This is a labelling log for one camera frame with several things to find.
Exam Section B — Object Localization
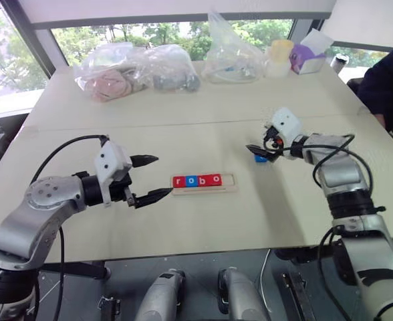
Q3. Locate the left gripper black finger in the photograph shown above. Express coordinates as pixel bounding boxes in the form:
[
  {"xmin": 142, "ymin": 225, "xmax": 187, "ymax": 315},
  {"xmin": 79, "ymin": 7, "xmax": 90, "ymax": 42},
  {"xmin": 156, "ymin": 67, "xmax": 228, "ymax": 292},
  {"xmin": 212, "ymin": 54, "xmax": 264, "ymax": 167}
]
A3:
[
  {"xmin": 134, "ymin": 187, "xmax": 175, "ymax": 210},
  {"xmin": 130, "ymin": 154, "xmax": 160, "ymax": 169}
]

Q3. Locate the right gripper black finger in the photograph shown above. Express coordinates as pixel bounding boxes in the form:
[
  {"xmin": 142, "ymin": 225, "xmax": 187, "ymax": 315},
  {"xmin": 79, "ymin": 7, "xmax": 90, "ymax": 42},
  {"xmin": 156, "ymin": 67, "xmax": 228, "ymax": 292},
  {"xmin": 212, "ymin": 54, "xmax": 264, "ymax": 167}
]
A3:
[{"xmin": 245, "ymin": 144, "xmax": 280, "ymax": 163}]

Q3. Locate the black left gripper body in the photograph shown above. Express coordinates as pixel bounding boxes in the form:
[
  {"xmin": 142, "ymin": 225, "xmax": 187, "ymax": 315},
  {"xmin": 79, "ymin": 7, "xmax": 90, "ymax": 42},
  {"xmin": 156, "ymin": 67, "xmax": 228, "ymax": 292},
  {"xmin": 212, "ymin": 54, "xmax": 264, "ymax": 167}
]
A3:
[{"xmin": 109, "ymin": 170, "xmax": 141, "ymax": 210}]

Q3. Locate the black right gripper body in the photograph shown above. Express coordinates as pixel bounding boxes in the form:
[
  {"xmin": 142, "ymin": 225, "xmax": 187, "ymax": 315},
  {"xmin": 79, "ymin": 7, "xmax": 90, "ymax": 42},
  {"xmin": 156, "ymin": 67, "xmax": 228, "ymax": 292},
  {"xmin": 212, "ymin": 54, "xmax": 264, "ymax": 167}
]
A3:
[{"xmin": 262, "ymin": 126, "xmax": 287, "ymax": 158}]

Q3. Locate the wooden letter tray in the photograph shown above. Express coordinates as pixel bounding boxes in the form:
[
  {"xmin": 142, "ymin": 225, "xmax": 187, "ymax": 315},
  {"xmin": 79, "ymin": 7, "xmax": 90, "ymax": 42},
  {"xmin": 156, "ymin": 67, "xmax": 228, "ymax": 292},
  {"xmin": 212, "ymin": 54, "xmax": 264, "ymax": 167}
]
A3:
[{"xmin": 170, "ymin": 171, "xmax": 240, "ymax": 197}]

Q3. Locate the silver rounded robot leg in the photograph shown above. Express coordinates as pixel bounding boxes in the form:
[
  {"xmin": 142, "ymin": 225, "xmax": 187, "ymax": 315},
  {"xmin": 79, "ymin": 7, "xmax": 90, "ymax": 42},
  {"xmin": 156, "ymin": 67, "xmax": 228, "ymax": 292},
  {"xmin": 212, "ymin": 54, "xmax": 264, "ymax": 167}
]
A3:
[
  {"xmin": 217, "ymin": 267, "xmax": 271, "ymax": 321},
  {"xmin": 134, "ymin": 268, "xmax": 187, "ymax": 321}
]

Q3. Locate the white and yellow plastic container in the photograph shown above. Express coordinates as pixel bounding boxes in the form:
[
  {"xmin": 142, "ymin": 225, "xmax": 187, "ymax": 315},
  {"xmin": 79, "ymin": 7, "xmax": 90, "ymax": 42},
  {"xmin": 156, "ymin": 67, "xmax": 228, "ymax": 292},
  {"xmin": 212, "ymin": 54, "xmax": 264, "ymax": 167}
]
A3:
[{"xmin": 264, "ymin": 39, "xmax": 297, "ymax": 79}]

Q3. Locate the plastic bag with pink items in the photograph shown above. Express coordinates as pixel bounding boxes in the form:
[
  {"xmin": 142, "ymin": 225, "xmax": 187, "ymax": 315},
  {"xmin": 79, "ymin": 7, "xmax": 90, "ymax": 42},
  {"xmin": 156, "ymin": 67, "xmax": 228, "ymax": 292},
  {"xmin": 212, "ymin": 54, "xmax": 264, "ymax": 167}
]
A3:
[{"xmin": 72, "ymin": 41, "xmax": 151, "ymax": 104}]

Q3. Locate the black table foot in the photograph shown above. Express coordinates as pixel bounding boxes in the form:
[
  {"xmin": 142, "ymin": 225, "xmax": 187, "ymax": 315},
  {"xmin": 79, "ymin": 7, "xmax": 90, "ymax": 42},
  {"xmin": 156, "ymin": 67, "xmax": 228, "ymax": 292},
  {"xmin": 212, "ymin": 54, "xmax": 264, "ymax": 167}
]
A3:
[
  {"xmin": 37, "ymin": 260, "xmax": 113, "ymax": 281},
  {"xmin": 272, "ymin": 247, "xmax": 321, "ymax": 265}
]

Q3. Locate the purple tissue box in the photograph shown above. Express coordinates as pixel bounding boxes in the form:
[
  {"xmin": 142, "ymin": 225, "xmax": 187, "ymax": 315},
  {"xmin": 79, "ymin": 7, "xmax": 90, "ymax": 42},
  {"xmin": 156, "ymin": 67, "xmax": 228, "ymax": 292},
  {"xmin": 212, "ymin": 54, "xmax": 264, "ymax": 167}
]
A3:
[{"xmin": 289, "ymin": 27, "xmax": 336, "ymax": 76}]

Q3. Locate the plastic bag with grey items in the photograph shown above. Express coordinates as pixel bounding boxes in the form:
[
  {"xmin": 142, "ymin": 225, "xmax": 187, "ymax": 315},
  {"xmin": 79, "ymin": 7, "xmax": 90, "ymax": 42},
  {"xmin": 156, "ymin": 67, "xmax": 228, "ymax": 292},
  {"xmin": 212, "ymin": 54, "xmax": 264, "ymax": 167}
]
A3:
[{"xmin": 142, "ymin": 44, "xmax": 202, "ymax": 94}]

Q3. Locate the dark seat beside person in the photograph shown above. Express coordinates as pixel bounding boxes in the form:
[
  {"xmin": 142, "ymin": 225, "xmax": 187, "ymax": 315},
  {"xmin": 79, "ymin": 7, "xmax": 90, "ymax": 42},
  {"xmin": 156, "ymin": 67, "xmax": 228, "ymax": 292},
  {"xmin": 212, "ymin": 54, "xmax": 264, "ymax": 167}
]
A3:
[{"xmin": 346, "ymin": 77, "xmax": 365, "ymax": 100}]

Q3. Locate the metal cup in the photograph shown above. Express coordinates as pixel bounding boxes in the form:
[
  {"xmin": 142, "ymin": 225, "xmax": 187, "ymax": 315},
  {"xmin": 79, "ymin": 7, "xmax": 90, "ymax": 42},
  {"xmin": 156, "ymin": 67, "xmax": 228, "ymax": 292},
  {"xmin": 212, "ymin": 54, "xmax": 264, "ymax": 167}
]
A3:
[{"xmin": 330, "ymin": 53, "xmax": 350, "ymax": 77}]

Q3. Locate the person in dark clothing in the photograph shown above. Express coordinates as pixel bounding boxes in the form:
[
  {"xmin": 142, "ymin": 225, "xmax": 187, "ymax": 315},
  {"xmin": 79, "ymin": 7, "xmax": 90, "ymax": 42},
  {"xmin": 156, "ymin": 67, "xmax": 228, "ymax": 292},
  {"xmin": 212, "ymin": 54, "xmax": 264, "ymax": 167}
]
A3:
[{"xmin": 356, "ymin": 39, "xmax": 393, "ymax": 152}]

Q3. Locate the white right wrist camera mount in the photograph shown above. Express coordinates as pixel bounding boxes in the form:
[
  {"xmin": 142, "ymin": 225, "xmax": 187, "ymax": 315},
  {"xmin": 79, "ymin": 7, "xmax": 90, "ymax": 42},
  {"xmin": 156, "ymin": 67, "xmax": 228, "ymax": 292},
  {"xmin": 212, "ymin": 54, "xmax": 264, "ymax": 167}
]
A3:
[{"xmin": 270, "ymin": 107, "xmax": 303, "ymax": 147}]

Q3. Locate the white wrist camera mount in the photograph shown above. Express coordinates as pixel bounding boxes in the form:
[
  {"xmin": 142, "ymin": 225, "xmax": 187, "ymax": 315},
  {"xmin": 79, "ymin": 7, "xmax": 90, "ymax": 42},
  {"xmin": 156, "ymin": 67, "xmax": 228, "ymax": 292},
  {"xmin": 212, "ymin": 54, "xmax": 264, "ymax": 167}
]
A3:
[
  {"xmin": 270, "ymin": 107, "xmax": 303, "ymax": 147},
  {"xmin": 93, "ymin": 134, "xmax": 133, "ymax": 206}
]

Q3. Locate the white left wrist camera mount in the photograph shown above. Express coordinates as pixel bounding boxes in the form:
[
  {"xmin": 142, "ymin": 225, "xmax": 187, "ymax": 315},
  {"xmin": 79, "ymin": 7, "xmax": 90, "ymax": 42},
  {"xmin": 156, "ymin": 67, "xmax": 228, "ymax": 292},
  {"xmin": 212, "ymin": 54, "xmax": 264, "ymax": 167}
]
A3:
[{"xmin": 93, "ymin": 134, "xmax": 133, "ymax": 206}]

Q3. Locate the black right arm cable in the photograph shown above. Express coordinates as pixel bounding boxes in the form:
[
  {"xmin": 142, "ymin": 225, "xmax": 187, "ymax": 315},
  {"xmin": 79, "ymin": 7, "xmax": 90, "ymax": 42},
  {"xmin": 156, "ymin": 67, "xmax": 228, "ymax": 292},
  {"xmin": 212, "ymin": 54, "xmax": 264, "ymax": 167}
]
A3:
[{"xmin": 262, "ymin": 134, "xmax": 375, "ymax": 321}]

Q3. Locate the clear plastic bag with cables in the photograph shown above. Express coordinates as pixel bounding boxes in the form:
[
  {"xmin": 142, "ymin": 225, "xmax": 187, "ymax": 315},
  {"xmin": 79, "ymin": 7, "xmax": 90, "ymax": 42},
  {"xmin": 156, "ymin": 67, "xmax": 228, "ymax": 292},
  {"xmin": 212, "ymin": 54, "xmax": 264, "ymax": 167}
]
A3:
[{"xmin": 201, "ymin": 11, "xmax": 267, "ymax": 84}]

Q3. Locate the black metal floor bracket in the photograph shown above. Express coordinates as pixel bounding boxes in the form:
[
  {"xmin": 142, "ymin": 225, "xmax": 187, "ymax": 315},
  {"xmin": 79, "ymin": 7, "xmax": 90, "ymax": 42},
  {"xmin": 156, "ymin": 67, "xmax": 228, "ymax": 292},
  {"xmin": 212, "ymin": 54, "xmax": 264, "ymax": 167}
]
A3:
[
  {"xmin": 281, "ymin": 271, "xmax": 315, "ymax": 321},
  {"xmin": 97, "ymin": 295, "xmax": 123, "ymax": 321}
]

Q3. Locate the thin white floor cable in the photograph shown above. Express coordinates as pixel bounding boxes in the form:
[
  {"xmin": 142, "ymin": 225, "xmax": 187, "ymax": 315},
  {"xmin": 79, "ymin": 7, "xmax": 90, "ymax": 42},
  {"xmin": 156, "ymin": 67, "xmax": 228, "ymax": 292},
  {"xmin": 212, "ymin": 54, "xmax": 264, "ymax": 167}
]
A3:
[{"xmin": 258, "ymin": 248, "xmax": 272, "ymax": 312}]

